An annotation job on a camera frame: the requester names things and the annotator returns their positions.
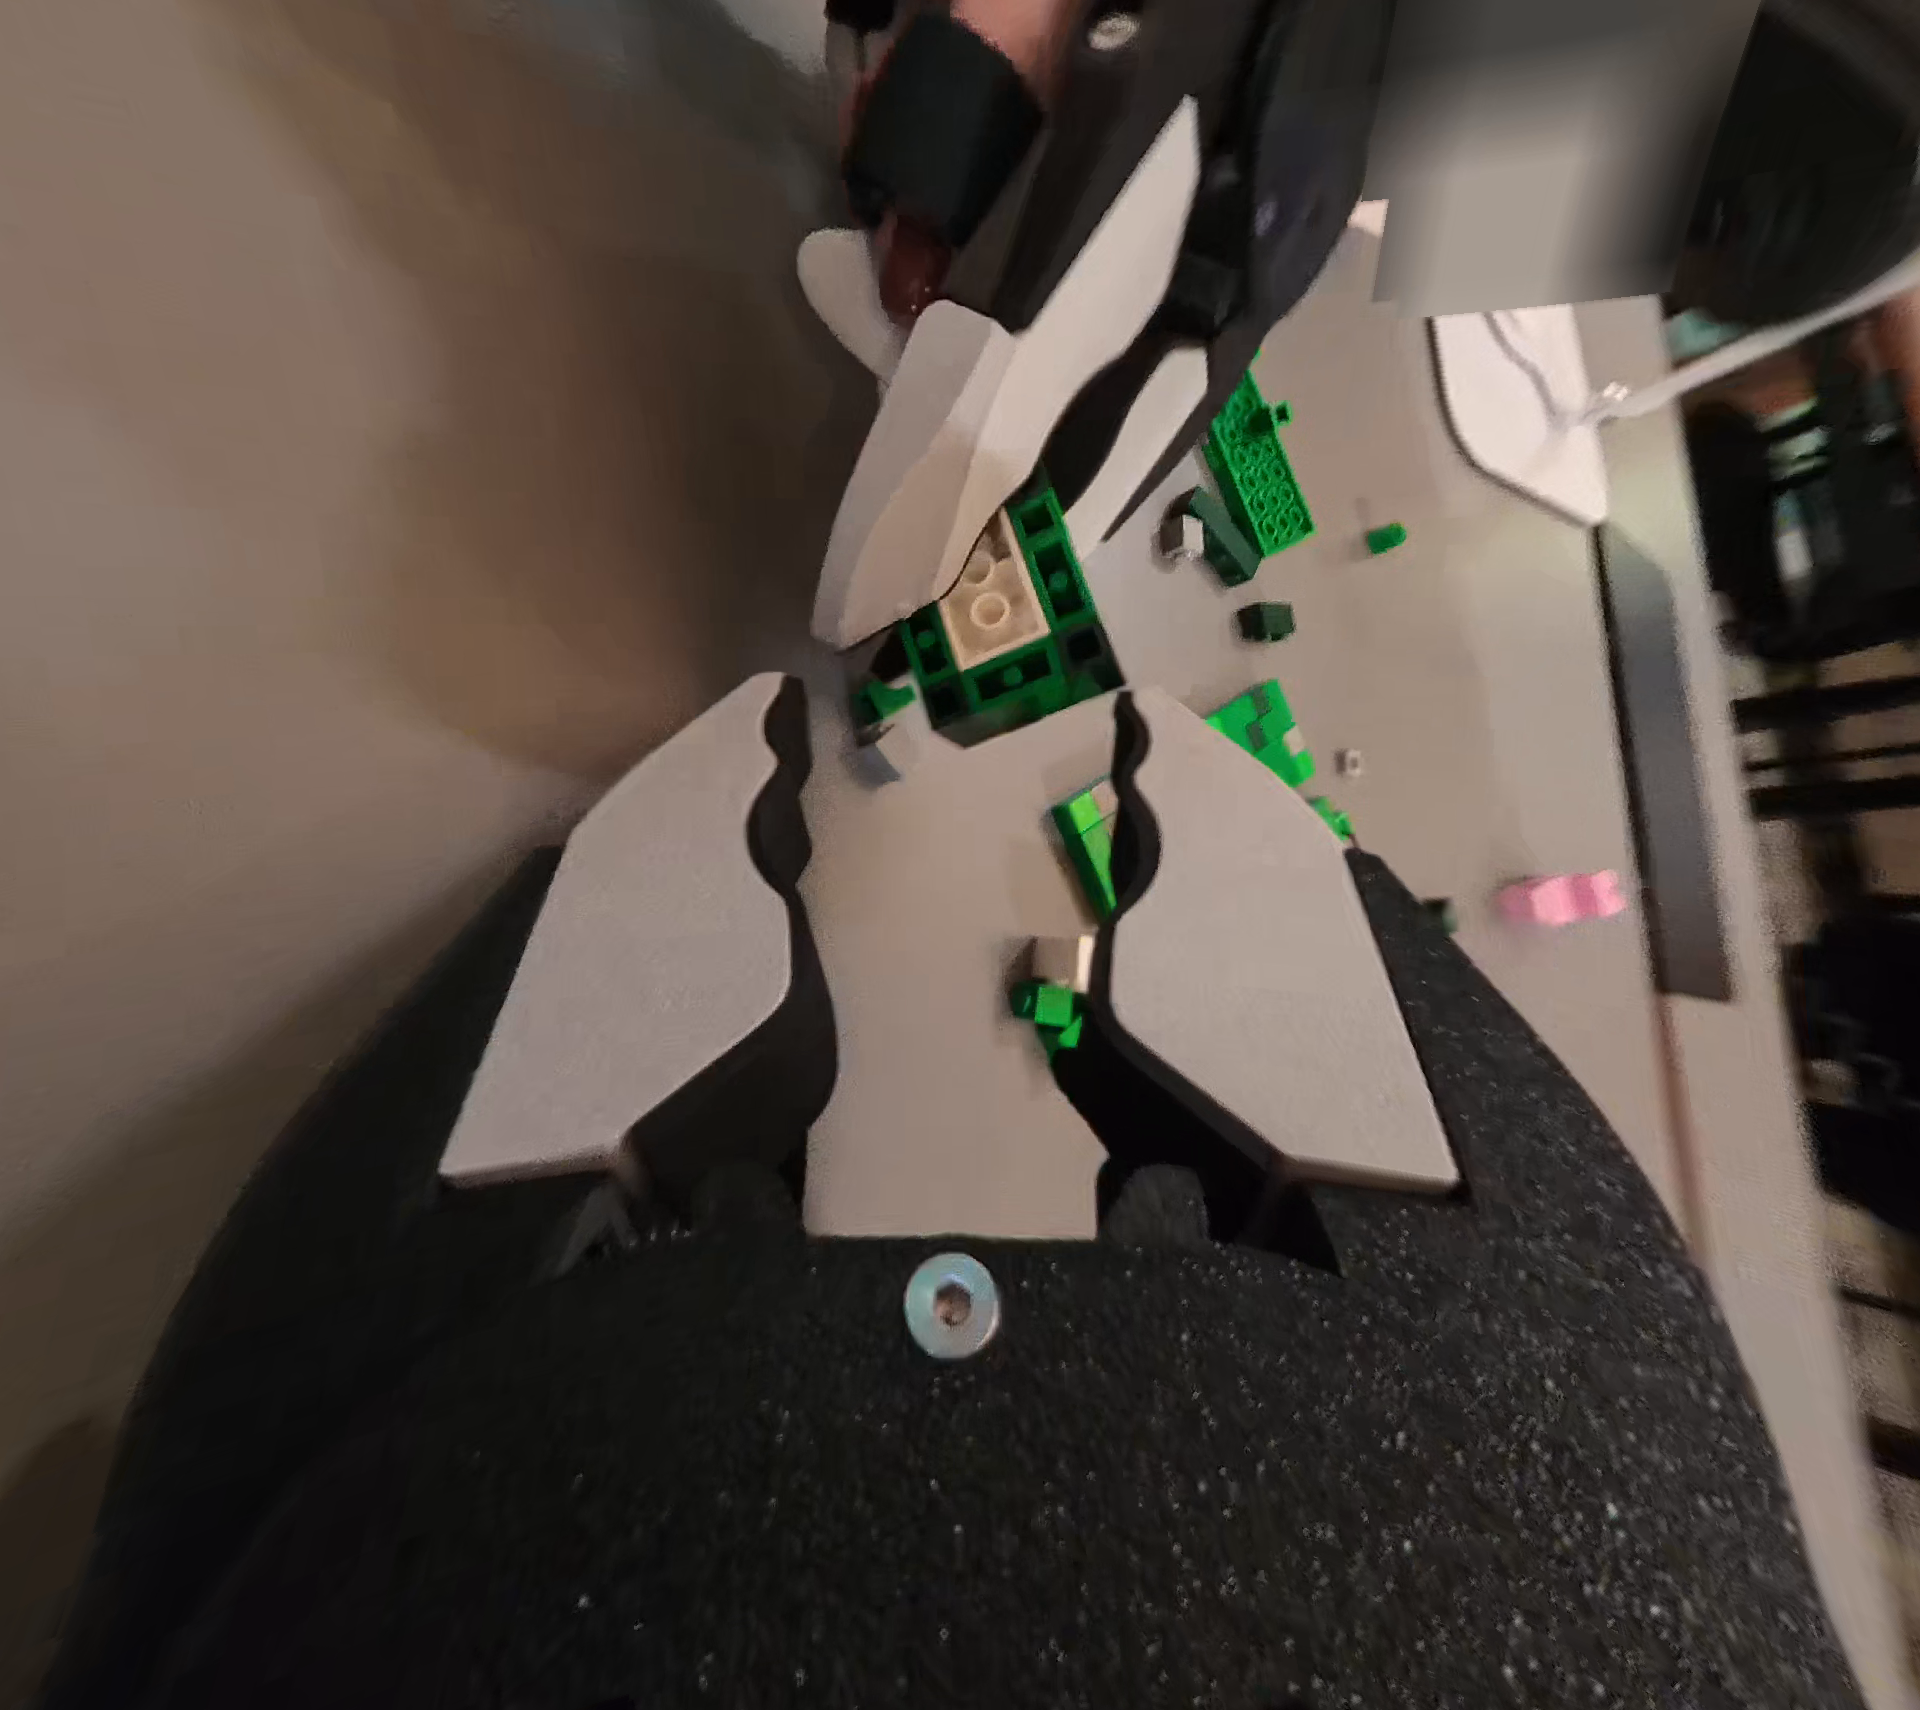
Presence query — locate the white brick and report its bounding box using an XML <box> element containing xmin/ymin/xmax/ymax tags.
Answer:
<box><xmin>936</xmin><ymin>509</ymin><xmax>1069</xmax><ymax>670</ymax></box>

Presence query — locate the green brick assembly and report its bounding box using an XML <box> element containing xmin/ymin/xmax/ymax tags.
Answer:
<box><xmin>895</xmin><ymin>486</ymin><xmax>1130</xmax><ymax>750</ymax></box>

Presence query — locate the white desk stand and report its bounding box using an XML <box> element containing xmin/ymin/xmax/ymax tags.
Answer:
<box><xmin>1427</xmin><ymin>269</ymin><xmax>1920</xmax><ymax>530</ymax></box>

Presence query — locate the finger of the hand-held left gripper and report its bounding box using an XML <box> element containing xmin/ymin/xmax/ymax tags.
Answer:
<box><xmin>809</xmin><ymin>93</ymin><xmax>1211</xmax><ymax>654</ymax></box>
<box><xmin>1094</xmin><ymin>335</ymin><xmax>1271</xmax><ymax>547</ymax></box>

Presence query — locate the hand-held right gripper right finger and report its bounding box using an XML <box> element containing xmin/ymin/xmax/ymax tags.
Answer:
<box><xmin>1054</xmin><ymin>683</ymin><xmax>1464</xmax><ymax>1243</ymax></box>

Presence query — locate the black metal rack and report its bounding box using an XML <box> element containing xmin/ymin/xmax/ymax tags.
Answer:
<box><xmin>1679</xmin><ymin>360</ymin><xmax>1920</xmax><ymax>1307</ymax></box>

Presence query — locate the black desk rail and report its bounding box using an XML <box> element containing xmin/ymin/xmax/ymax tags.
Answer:
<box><xmin>1594</xmin><ymin>522</ymin><xmax>1738</xmax><ymax>1004</ymax></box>

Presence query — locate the green plate with round holes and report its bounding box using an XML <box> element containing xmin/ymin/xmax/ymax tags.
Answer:
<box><xmin>1199</xmin><ymin>365</ymin><xmax>1320</xmax><ymax>557</ymax></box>

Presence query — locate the pink brick pig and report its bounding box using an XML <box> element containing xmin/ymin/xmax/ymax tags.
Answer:
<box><xmin>1493</xmin><ymin>870</ymin><xmax>1626</xmax><ymax>928</ymax></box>

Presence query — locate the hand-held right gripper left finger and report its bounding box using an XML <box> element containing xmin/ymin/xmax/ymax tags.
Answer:
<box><xmin>438</xmin><ymin>671</ymin><xmax>841</xmax><ymax>1217</ymax></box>

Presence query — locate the green tiled brick panel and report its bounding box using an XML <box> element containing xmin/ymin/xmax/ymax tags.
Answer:
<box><xmin>1203</xmin><ymin>677</ymin><xmax>1320</xmax><ymax>789</ymax></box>

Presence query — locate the dark green long brick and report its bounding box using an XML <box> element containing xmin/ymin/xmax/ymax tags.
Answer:
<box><xmin>1191</xmin><ymin>494</ymin><xmax>1266</xmax><ymax>588</ymax></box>

